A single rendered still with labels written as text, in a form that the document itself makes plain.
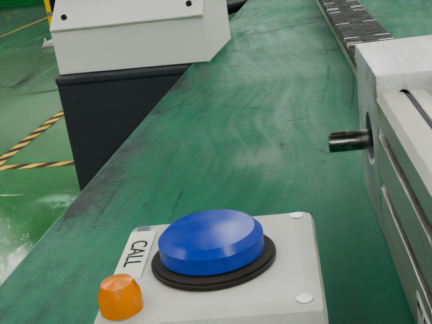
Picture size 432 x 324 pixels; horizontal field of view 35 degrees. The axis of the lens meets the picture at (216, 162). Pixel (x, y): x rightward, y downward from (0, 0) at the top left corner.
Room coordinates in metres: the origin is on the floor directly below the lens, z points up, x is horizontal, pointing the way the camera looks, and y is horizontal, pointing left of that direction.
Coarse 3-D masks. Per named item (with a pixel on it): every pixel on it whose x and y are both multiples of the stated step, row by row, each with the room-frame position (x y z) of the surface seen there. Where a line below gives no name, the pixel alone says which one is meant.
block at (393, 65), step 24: (360, 48) 0.42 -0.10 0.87; (384, 48) 0.41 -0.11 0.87; (408, 48) 0.40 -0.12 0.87; (360, 72) 0.41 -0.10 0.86; (384, 72) 0.35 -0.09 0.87; (408, 72) 0.34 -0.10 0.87; (360, 96) 0.42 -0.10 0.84; (360, 120) 0.43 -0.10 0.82; (336, 144) 0.38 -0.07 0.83; (360, 144) 0.38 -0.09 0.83
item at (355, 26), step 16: (320, 0) 1.14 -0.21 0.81; (336, 0) 1.09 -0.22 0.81; (352, 0) 1.06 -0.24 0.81; (336, 16) 0.93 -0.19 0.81; (352, 16) 0.91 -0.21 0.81; (368, 16) 0.90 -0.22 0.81; (352, 32) 0.80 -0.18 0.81; (368, 32) 0.78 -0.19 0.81; (384, 32) 0.77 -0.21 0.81; (352, 48) 0.71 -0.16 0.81
